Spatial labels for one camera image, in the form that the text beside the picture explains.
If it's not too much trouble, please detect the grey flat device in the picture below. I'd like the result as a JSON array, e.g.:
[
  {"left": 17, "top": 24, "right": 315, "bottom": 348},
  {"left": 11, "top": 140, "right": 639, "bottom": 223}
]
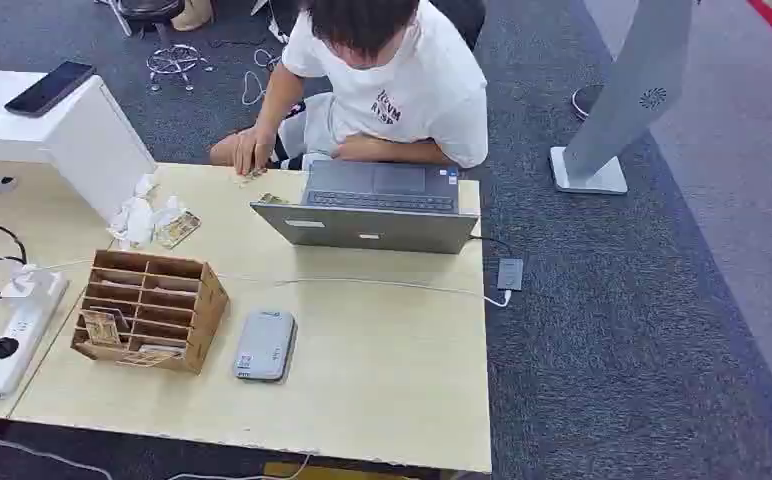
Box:
[{"left": 232, "top": 309, "right": 299, "bottom": 385}]

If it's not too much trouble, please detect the white cabinet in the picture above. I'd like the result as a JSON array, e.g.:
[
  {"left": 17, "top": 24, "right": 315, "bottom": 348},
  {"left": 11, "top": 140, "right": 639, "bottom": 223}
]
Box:
[{"left": 0, "top": 68, "right": 158, "bottom": 225}]

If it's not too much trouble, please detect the grey standing panel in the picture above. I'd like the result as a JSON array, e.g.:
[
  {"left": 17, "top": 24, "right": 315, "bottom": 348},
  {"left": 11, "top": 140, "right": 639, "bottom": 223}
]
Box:
[{"left": 548, "top": 0, "right": 695, "bottom": 197}]

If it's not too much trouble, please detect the grey usb hub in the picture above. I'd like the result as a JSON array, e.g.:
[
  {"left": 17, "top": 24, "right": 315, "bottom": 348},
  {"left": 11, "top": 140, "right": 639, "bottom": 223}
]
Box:
[{"left": 495, "top": 257, "right": 525, "bottom": 293}]

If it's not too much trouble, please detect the grey laptop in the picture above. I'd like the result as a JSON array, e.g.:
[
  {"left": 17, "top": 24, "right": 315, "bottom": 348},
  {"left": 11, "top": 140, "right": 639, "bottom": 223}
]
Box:
[{"left": 250, "top": 159, "right": 480, "bottom": 256}]

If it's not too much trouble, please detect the white floor cable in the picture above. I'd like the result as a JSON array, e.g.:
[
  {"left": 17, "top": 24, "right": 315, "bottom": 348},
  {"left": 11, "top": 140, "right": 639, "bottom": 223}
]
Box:
[{"left": 240, "top": 47, "right": 283, "bottom": 107}]

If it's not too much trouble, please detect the white plug adapter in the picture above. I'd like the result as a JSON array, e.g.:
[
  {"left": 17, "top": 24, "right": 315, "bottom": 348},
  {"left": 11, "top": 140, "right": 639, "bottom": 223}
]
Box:
[{"left": 0, "top": 264, "right": 45, "bottom": 300}]

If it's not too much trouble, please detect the person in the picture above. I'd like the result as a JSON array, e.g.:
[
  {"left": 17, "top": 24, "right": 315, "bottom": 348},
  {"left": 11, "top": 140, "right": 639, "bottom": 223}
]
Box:
[{"left": 209, "top": 0, "right": 490, "bottom": 178}]

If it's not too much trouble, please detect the black stool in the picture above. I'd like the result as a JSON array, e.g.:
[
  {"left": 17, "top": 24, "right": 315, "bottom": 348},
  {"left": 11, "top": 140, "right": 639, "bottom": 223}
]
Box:
[{"left": 97, "top": 0, "right": 216, "bottom": 93}]

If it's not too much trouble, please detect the crumpled white tissue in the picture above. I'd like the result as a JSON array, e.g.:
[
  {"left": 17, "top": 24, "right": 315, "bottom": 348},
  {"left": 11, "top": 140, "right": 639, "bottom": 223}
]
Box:
[{"left": 106, "top": 173, "right": 185, "bottom": 252}]

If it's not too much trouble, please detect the black smartphone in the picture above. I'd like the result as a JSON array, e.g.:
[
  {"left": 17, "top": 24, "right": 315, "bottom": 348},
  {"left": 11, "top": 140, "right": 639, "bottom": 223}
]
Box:
[{"left": 4, "top": 60, "right": 97, "bottom": 119}]

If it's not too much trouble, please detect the white power strip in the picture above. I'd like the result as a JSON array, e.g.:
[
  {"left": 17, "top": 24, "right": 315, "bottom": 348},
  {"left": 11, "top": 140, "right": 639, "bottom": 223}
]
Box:
[{"left": 0, "top": 270, "right": 70, "bottom": 400}]

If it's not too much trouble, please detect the wooden card box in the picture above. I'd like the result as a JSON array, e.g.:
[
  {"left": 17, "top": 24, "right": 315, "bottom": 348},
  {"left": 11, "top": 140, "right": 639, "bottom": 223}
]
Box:
[{"left": 70, "top": 248, "right": 230, "bottom": 376}]

